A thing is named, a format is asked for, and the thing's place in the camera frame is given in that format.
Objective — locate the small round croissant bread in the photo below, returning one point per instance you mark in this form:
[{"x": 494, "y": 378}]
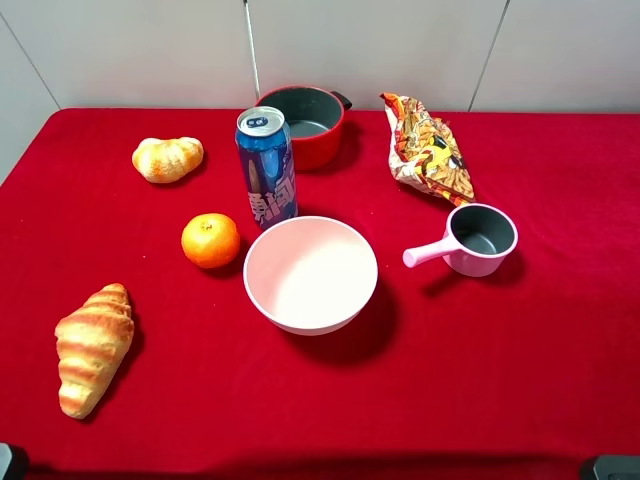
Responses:
[{"x": 166, "y": 161}]

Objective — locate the blue beverage can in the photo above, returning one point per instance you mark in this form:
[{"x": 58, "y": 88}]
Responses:
[{"x": 266, "y": 155}]

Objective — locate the red tablecloth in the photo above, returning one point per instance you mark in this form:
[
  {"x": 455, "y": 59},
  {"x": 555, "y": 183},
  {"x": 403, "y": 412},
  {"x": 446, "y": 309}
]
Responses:
[{"x": 523, "y": 374}]

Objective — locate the orange mandarin fruit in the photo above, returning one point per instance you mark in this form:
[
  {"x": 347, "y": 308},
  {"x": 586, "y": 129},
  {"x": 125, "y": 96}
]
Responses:
[{"x": 211, "y": 240}]

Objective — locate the large striped croissant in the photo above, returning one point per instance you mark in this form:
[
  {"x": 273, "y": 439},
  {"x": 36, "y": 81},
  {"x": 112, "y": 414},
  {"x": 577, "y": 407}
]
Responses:
[{"x": 91, "y": 344}]

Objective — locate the orange snack bag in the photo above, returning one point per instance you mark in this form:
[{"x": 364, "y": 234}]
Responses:
[{"x": 424, "y": 153}]

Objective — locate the pink saucepan with handle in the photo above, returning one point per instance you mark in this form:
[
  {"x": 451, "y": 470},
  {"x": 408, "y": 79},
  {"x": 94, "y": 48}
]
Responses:
[{"x": 477, "y": 239}]

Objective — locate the red pot with black handle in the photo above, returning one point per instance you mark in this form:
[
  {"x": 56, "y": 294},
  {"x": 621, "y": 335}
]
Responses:
[{"x": 315, "y": 117}]

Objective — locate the pink bowl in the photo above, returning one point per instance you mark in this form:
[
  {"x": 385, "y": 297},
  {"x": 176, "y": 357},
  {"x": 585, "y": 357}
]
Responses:
[{"x": 310, "y": 275}]

